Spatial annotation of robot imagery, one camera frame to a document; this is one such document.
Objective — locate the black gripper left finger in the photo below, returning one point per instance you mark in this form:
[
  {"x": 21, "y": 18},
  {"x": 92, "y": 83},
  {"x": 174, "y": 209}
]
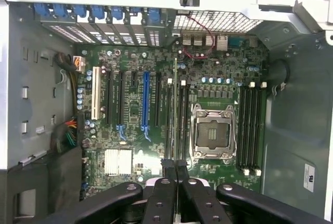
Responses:
[{"x": 161, "y": 203}]

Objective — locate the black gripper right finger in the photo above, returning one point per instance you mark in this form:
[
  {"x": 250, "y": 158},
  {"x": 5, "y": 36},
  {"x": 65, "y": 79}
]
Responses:
[{"x": 200, "y": 203}]

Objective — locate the black plastic fan shroud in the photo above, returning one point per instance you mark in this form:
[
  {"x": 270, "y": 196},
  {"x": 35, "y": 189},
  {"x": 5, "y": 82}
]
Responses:
[{"x": 62, "y": 177}]

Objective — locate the blue expansion slot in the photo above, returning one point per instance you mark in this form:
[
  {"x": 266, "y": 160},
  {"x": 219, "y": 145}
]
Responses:
[{"x": 146, "y": 99}]

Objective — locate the white power connector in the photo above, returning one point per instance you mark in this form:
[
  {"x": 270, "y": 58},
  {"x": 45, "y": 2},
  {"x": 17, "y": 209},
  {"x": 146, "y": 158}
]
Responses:
[{"x": 80, "y": 65}]

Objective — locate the short black expansion slot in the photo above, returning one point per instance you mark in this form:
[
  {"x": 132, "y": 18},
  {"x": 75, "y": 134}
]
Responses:
[{"x": 134, "y": 79}]

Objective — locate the long black expansion slot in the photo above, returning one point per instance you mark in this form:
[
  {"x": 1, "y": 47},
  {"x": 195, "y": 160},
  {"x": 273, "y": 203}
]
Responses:
[
  {"x": 158, "y": 99},
  {"x": 109, "y": 94},
  {"x": 121, "y": 96}
]

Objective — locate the green motherboard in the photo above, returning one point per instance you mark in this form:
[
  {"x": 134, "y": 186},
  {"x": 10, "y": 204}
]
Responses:
[{"x": 135, "y": 130}]

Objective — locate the white expansion slot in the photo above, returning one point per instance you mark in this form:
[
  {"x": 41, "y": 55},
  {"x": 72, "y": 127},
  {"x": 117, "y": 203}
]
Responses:
[{"x": 95, "y": 94}]

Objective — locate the black open PC case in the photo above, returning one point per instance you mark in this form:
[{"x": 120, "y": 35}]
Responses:
[{"x": 299, "y": 130}]

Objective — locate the silver finned heatsink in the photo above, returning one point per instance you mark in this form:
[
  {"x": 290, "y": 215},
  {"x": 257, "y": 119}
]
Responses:
[{"x": 118, "y": 161}]

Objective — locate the metal CPU socket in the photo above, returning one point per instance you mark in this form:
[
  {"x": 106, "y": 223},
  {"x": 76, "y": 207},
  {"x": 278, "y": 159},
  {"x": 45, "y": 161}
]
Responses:
[{"x": 213, "y": 130}]

